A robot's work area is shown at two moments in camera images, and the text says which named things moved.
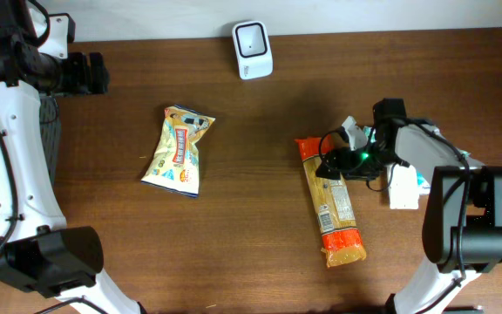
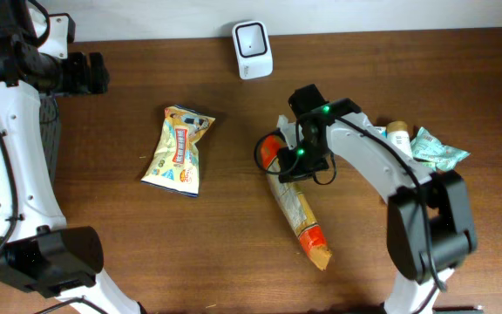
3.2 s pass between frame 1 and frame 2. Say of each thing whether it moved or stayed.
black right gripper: moved
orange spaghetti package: moved
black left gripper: stayed
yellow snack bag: stayed
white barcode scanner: stayed
